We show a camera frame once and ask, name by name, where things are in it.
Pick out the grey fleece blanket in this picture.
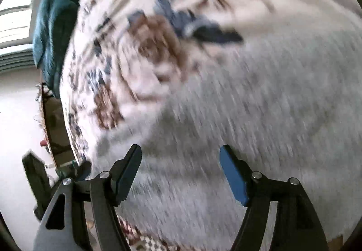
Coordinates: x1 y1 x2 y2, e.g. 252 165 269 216
90 30 360 247

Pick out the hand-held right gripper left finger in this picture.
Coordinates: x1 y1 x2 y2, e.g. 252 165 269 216
32 144 142 251

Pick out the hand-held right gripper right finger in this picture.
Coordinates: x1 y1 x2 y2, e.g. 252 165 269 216
220 144 330 251

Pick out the wooden desk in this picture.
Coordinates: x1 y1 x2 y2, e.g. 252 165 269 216
37 82 77 174

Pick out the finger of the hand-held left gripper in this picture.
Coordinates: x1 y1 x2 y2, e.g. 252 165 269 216
74 161 92 183
22 150 53 222

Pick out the checked bed sheet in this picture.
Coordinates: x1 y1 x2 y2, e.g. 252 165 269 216
117 217 181 251

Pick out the teal folded quilt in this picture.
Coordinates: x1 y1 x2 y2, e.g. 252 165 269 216
32 0 87 99

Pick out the floral bed quilt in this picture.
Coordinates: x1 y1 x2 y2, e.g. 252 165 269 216
61 0 350 162

